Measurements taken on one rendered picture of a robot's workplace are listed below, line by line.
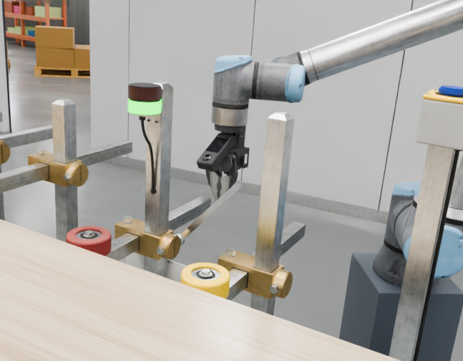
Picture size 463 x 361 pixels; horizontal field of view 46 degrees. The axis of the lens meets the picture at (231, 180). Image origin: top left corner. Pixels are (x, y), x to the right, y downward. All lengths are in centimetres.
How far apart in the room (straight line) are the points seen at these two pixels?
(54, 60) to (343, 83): 633
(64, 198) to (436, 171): 78
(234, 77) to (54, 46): 799
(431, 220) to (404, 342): 21
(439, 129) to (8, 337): 64
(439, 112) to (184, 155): 344
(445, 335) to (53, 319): 120
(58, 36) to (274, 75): 800
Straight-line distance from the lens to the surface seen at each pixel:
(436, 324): 168
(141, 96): 97
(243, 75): 129
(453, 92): 82
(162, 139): 104
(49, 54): 922
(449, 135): 82
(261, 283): 100
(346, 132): 365
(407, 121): 357
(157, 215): 109
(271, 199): 94
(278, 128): 91
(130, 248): 111
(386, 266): 163
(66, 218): 126
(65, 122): 120
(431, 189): 85
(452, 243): 140
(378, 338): 164
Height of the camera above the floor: 132
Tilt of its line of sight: 18 degrees down
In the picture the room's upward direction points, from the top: 4 degrees clockwise
